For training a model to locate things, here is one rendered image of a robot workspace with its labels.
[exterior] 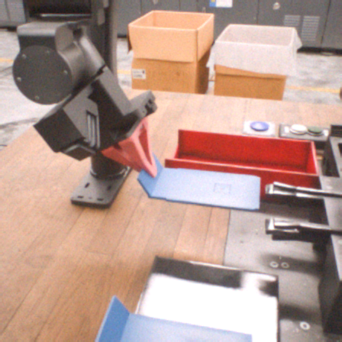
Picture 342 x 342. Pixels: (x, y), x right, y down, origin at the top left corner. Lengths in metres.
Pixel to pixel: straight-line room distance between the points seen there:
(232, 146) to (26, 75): 0.45
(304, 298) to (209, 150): 0.35
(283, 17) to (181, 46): 2.42
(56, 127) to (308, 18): 4.63
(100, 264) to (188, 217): 0.16
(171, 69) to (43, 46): 2.40
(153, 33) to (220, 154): 2.04
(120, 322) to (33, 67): 0.27
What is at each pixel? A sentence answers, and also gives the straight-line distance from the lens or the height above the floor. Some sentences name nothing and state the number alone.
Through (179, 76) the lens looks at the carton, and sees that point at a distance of 2.77.
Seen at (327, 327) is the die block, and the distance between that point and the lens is 0.50.
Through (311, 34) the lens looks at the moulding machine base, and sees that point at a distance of 4.98.
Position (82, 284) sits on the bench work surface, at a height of 0.90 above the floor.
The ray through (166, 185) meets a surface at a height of 1.00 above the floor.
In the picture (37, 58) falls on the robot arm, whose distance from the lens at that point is 0.39.
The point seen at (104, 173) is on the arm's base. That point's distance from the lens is 0.69.
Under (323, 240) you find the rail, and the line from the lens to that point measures 0.51.
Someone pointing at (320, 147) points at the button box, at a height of 0.91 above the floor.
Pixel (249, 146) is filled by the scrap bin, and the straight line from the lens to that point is 0.75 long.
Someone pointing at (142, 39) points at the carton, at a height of 0.64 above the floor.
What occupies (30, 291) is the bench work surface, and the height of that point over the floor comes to 0.90.
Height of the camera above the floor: 1.29
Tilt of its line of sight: 32 degrees down
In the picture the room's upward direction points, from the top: straight up
